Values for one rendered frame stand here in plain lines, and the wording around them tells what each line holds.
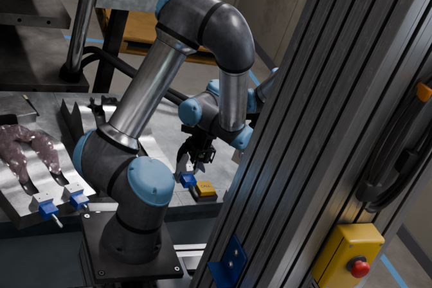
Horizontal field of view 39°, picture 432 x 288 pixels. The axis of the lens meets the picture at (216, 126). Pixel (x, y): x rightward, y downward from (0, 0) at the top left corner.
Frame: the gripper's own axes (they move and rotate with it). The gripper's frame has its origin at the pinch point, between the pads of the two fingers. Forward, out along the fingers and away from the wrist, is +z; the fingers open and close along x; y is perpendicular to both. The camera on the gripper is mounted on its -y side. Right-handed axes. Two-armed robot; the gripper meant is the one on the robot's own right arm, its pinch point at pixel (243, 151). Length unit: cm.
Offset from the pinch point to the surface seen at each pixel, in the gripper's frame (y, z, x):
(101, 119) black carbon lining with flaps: -43, 3, -31
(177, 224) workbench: -4.4, 28.7, -21.7
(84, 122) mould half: -44, 3, -37
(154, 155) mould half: -20.0, 5.5, -25.8
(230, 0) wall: -199, 75, 313
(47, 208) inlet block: -21, 7, -73
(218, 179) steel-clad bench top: -3.6, 14.1, -4.0
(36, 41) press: -115, 16, 2
